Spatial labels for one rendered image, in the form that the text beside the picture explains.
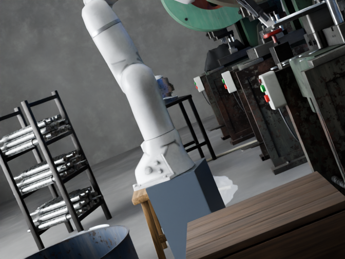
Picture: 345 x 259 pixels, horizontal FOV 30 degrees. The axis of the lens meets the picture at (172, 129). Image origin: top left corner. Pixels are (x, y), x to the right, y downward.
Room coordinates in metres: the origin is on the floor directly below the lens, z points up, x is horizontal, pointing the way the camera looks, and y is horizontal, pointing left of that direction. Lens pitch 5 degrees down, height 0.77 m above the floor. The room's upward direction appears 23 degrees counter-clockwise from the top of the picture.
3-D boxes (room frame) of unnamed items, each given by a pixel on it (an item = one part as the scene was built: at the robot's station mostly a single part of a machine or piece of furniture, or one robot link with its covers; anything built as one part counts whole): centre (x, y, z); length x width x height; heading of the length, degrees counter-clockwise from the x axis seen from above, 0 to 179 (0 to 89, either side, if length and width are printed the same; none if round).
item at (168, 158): (2.16, 0.09, 0.52); 0.22 x 0.19 x 0.14; 72
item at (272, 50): (2.44, -0.49, 0.62); 0.10 x 0.06 x 0.20; 179
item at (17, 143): (4.25, 0.87, 0.47); 0.46 x 0.43 x 0.95; 69
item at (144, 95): (2.11, 0.04, 0.71); 0.18 x 0.11 x 0.25; 6
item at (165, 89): (5.16, 0.00, 0.40); 0.45 x 0.40 x 0.79; 11
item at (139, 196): (2.90, 0.16, 0.16); 0.34 x 0.24 x 0.34; 179
